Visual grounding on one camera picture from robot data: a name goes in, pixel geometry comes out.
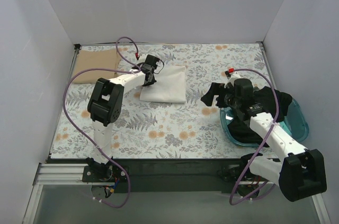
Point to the floral table cloth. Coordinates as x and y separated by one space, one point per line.
189 130

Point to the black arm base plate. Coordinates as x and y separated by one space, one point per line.
165 175

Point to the folded tan t-shirt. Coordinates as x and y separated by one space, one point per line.
107 59

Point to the white printed t-shirt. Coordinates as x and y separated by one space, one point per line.
169 88

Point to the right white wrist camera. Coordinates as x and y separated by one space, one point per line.
232 75

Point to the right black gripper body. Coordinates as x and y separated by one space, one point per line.
220 96

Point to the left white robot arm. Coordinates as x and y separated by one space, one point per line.
105 107

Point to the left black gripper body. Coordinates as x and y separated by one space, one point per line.
149 77

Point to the aluminium frame rail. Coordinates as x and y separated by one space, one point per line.
60 196

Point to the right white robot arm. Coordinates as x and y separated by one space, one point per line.
300 172

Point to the teal plastic basket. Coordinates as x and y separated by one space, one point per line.
291 119

